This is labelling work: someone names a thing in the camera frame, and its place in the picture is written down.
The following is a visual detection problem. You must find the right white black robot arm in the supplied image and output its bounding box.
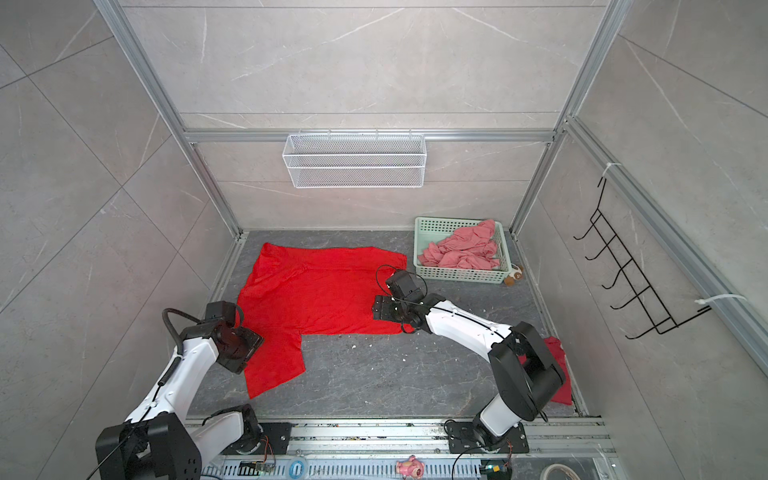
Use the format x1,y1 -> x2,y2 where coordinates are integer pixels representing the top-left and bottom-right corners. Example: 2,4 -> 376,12
372,270 -> 566,452

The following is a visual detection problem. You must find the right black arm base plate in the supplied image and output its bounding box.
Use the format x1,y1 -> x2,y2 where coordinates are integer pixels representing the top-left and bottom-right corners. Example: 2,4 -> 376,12
443,419 -> 530,454

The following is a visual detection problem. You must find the aluminium mounting rail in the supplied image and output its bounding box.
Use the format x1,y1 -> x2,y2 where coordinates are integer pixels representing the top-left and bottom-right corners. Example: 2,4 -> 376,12
260,417 -> 618,458

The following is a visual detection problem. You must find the brown white plush toy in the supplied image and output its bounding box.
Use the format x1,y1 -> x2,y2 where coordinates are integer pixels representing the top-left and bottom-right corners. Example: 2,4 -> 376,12
503,264 -> 524,286

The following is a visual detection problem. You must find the pink plush toy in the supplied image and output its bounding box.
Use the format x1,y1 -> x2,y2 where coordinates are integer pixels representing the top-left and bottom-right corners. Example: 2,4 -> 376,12
395,455 -> 426,480

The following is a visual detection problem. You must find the light green plastic basket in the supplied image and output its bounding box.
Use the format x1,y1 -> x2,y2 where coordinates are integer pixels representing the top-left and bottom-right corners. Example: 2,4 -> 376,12
413,217 -> 520,284

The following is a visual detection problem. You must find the dark red folded t shirt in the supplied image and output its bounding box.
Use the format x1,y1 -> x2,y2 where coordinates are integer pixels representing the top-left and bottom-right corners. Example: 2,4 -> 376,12
539,336 -> 574,407

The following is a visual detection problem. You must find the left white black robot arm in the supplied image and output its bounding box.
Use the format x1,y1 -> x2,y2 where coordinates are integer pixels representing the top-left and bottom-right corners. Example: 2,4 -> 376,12
93,301 -> 266,479

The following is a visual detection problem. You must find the pink t shirt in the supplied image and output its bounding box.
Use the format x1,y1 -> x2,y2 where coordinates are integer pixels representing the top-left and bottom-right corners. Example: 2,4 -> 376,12
417,220 -> 501,270

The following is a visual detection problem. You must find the black corrugated cable hose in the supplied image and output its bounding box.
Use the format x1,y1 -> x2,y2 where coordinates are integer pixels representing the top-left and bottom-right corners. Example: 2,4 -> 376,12
161,307 -> 202,355

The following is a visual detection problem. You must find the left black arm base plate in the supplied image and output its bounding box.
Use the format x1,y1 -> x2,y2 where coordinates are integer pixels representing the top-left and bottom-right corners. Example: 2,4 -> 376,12
223,422 -> 293,457

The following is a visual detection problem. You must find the bright red t shirt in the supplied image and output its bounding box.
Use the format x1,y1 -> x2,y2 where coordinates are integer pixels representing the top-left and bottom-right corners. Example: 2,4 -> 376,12
237,243 -> 407,399

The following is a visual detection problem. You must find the black wire hook rack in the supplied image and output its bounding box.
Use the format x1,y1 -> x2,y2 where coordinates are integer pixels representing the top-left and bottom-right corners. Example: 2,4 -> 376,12
573,178 -> 713,340

